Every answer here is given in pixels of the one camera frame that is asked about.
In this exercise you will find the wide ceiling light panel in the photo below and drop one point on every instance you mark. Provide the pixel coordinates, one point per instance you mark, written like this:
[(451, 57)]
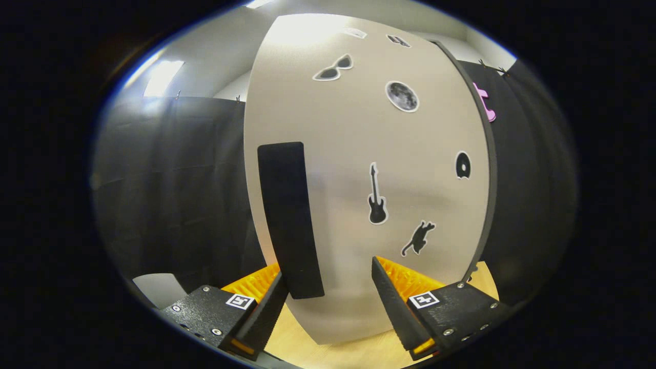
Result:
[(258, 3)]

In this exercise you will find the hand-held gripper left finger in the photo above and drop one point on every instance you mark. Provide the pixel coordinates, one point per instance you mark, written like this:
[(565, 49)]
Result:
[(266, 318)]

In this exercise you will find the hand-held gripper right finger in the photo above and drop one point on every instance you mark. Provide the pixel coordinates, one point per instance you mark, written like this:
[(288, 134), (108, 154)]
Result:
[(397, 312)]

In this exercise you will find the narrow ceiling light strip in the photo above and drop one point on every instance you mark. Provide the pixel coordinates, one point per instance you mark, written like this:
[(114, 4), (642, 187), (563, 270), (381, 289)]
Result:
[(163, 77)]

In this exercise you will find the dark grey shoe cabinet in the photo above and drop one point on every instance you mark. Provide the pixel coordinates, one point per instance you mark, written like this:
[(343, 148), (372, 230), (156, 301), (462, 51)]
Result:
[(492, 174)]

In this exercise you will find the black backdrop cloth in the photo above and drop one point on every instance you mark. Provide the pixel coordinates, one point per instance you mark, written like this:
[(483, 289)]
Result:
[(179, 179)]

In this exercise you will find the pale grey panel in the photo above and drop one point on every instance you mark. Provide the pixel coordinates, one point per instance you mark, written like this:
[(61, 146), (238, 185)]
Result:
[(156, 289)]

